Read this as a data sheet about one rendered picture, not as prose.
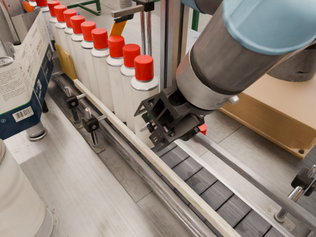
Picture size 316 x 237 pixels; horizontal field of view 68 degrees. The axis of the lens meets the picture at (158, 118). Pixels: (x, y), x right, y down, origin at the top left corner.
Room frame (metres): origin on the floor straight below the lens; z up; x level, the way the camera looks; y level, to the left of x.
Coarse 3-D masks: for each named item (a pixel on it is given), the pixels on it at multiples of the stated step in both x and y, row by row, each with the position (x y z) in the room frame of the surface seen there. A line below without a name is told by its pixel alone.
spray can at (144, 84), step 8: (136, 56) 0.37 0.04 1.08; (144, 56) 0.37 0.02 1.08; (136, 64) 0.35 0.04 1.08; (144, 64) 0.35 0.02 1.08; (152, 64) 0.36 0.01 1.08; (136, 72) 0.35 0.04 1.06; (144, 72) 0.35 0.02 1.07; (152, 72) 0.35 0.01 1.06; (136, 80) 0.35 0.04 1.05; (144, 80) 0.35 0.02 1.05; (152, 80) 0.35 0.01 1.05; (136, 88) 0.34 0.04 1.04; (144, 88) 0.34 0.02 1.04; (152, 88) 0.34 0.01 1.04; (136, 96) 0.34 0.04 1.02; (144, 96) 0.34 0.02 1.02; (136, 104) 0.34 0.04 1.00; (144, 112) 0.34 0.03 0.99; (136, 120) 0.34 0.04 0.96; (136, 128) 0.35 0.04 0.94; (144, 136) 0.34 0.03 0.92; (152, 144) 0.34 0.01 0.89
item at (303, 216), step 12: (204, 144) 0.29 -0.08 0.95; (216, 144) 0.28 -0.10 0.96; (228, 156) 0.25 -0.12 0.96; (240, 168) 0.23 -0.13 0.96; (252, 180) 0.21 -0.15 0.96; (264, 180) 0.21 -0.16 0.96; (264, 192) 0.19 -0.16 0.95; (276, 192) 0.19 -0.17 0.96; (288, 204) 0.17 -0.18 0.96; (300, 216) 0.15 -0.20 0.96; (312, 216) 0.15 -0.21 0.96; (312, 228) 0.14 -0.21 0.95
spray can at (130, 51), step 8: (128, 48) 0.40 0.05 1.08; (136, 48) 0.40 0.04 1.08; (128, 56) 0.39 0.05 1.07; (128, 64) 0.39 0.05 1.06; (120, 72) 0.40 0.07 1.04; (128, 72) 0.39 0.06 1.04; (128, 80) 0.38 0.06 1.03; (128, 88) 0.38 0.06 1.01; (128, 96) 0.38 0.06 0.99; (128, 104) 0.39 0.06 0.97; (128, 112) 0.39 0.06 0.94; (128, 120) 0.39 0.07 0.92
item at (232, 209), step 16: (128, 144) 0.36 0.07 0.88; (160, 144) 0.35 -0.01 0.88; (176, 144) 0.35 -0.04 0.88; (144, 160) 0.31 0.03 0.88; (176, 160) 0.31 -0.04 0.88; (192, 160) 0.31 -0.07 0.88; (160, 176) 0.27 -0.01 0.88; (192, 176) 0.27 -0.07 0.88; (208, 176) 0.27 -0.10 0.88; (176, 192) 0.23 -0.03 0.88; (208, 192) 0.23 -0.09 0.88; (224, 192) 0.23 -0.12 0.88; (192, 208) 0.20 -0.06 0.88; (224, 208) 0.20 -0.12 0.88; (240, 208) 0.20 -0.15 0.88; (208, 224) 0.17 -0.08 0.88; (240, 224) 0.17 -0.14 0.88; (256, 224) 0.17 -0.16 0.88
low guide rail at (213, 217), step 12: (120, 120) 0.39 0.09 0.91; (132, 132) 0.36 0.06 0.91; (144, 144) 0.32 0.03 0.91; (156, 156) 0.29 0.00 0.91; (168, 168) 0.26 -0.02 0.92; (168, 180) 0.25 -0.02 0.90; (180, 180) 0.24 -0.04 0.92; (192, 192) 0.21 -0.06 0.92; (192, 204) 0.20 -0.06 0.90; (204, 204) 0.19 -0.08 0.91; (204, 216) 0.18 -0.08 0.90; (216, 216) 0.17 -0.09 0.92; (216, 228) 0.16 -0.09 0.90; (228, 228) 0.15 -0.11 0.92
